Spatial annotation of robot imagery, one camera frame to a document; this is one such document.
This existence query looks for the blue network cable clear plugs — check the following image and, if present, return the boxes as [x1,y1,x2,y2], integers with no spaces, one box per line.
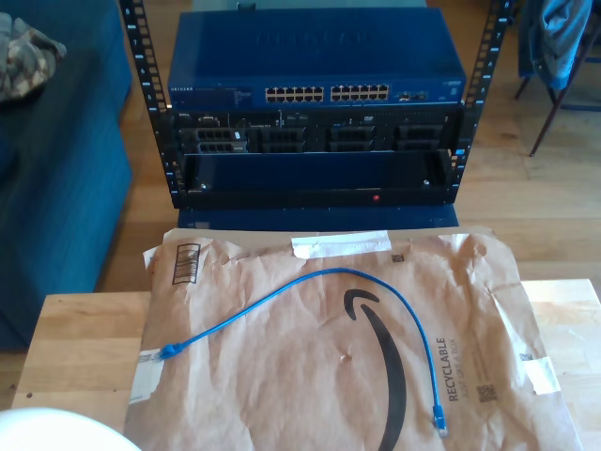
[157,266,450,441]

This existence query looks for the black rack server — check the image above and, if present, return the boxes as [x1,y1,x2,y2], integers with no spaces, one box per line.
[171,108,464,154]

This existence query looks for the brown packing paper envelope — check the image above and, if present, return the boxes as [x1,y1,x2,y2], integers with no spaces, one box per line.
[122,226,583,451]

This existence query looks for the blue sofa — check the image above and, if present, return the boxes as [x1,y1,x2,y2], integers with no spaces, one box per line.
[0,0,133,351]

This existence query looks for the dark metal chair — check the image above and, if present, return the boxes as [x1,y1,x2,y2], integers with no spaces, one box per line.
[514,0,601,159]

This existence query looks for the blue jacket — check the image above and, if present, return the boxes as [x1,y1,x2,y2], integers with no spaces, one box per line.
[518,0,597,90]

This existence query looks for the camouflage cloth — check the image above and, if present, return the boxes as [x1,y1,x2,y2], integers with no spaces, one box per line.
[0,11,68,102]

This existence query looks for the blue network switch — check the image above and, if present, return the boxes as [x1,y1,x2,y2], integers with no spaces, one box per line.
[167,8,468,108]

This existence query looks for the black rack frame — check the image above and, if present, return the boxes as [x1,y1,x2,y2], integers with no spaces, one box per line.
[119,0,513,210]

